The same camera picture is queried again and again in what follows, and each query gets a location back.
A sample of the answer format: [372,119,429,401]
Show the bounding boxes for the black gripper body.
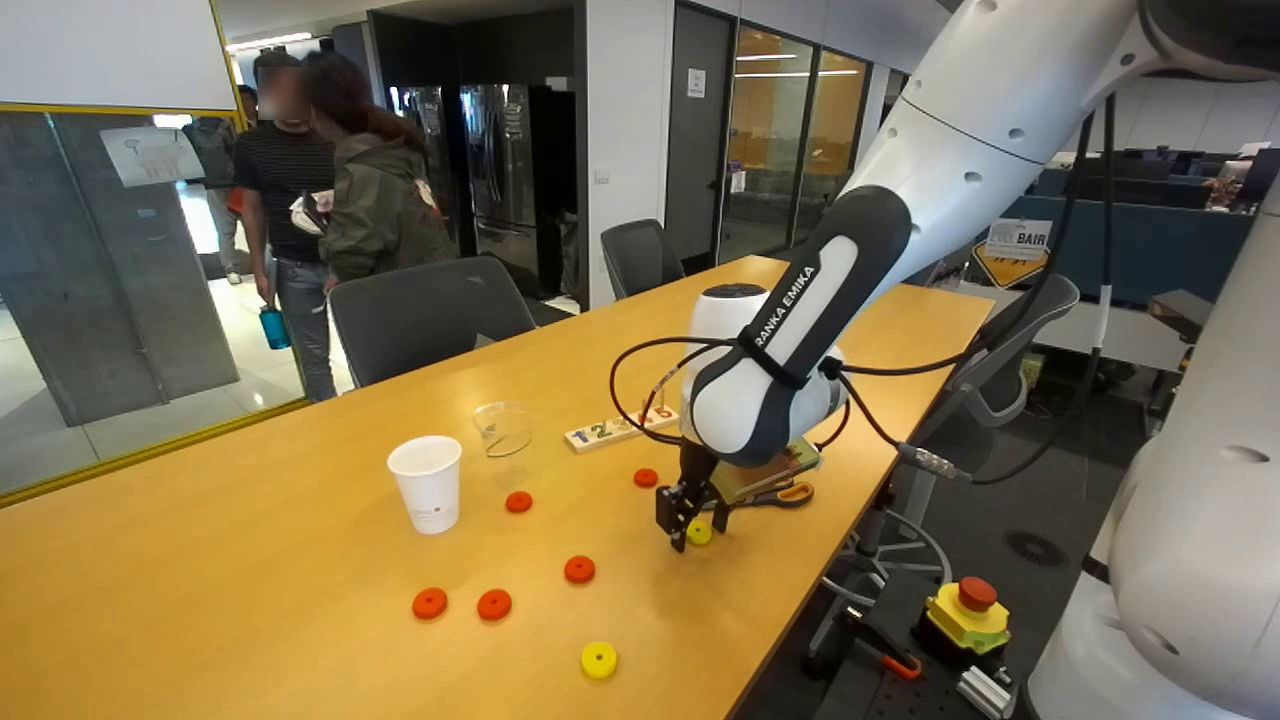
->
[660,442,736,513]

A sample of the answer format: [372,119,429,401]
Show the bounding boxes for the clear plastic cup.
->
[468,397,535,464]

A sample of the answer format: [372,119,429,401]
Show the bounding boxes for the white paper cup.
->
[385,434,468,542]

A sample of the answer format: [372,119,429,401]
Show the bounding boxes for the white wooden peg board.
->
[561,397,683,456]

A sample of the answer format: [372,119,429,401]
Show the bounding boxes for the grey office chair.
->
[903,271,1083,528]
[325,253,541,393]
[595,215,686,305]

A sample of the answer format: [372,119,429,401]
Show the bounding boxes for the yellow emergency stop button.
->
[925,574,1017,661]

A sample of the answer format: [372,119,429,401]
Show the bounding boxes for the person in green jacket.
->
[306,51,463,288]

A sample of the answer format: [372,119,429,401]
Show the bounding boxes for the round grey side table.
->
[1031,302,1192,379]

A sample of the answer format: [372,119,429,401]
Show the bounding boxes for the blue water bottle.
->
[256,302,290,354]

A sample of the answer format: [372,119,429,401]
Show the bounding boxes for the person in black t-shirt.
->
[229,57,342,405]

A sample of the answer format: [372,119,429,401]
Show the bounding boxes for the tan wrist camera box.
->
[710,435,825,506]

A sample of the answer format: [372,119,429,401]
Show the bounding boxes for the orange handled scissors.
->
[728,475,818,521]

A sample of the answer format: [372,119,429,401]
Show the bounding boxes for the black looped gripper cable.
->
[603,332,752,448]

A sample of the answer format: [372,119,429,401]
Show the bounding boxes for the red handled black tool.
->
[851,636,929,690]

